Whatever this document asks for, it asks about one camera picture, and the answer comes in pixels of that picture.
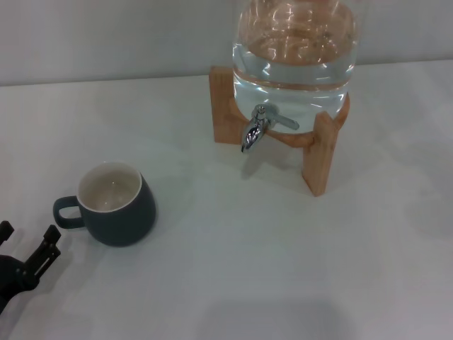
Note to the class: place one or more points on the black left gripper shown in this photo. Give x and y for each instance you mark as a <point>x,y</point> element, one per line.
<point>8,276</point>

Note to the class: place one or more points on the dark mug with white interior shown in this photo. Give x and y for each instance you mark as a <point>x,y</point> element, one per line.
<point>120,219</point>

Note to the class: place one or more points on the chrome faucet with lever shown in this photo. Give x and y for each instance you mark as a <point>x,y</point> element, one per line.
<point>255,131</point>

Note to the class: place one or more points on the wooden dispenser stand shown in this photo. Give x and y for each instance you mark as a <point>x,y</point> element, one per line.
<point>323,156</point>

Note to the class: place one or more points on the clear glass water dispenser jar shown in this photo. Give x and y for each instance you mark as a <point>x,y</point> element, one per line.
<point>293,81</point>

